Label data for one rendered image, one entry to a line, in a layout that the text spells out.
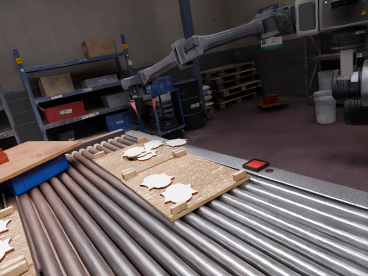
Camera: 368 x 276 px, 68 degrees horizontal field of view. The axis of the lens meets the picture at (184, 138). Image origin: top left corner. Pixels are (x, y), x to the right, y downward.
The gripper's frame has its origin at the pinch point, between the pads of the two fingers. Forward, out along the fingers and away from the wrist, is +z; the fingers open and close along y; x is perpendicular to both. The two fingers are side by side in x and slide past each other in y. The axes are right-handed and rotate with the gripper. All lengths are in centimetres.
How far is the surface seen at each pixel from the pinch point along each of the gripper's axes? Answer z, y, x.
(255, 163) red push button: 19, 36, -58
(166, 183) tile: 18, 0, -59
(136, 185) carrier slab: 19, -12, -52
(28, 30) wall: -108, -156, 412
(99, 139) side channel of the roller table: 19, -34, 36
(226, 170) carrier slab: 19, 24, -59
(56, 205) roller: 20, -44, -48
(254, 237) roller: 20, 17, -97
